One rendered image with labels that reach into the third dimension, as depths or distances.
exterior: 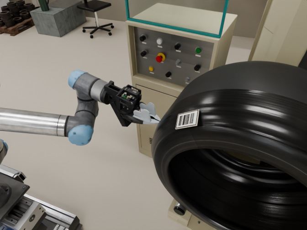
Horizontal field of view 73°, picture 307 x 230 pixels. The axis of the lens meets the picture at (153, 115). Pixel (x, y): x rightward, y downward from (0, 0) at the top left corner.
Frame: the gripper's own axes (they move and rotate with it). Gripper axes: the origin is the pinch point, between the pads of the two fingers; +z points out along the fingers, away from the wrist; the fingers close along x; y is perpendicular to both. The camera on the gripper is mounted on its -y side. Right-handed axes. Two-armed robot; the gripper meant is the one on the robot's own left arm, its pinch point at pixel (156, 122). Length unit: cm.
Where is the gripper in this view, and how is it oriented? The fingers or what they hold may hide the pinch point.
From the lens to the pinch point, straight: 68.8
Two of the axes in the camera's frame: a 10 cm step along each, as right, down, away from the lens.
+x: 4.9, -6.1, 6.2
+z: 8.7, 4.2, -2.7
